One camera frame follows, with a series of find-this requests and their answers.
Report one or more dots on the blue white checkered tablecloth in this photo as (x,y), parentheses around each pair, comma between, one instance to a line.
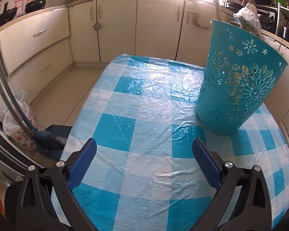
(139,115)

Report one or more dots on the white hanging plastic bin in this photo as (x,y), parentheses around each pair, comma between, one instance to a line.
(202,20)

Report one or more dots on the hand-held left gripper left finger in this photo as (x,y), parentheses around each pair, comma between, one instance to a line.
(83,166)

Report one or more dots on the teal perforated plastic basket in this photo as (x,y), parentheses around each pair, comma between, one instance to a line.
(219,115)

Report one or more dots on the cream kitchen cabinets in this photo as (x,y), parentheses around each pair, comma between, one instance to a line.
(147,28)

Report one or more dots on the black toaster oven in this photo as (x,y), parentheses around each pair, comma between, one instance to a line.
(267,19)

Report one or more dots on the small metal cup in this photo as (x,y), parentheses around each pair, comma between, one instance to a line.
(97,27)

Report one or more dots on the plastic bag with greens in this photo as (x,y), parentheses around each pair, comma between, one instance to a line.
(248,16)

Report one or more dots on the black frying pan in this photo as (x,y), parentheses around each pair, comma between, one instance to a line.
(6,15)

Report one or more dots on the floral trash bin with bag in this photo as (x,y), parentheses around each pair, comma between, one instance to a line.
(21,139)

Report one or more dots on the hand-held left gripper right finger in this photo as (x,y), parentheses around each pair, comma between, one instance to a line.
(207,163)

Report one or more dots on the blue dustpan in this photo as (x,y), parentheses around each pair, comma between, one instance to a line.
(60,131)

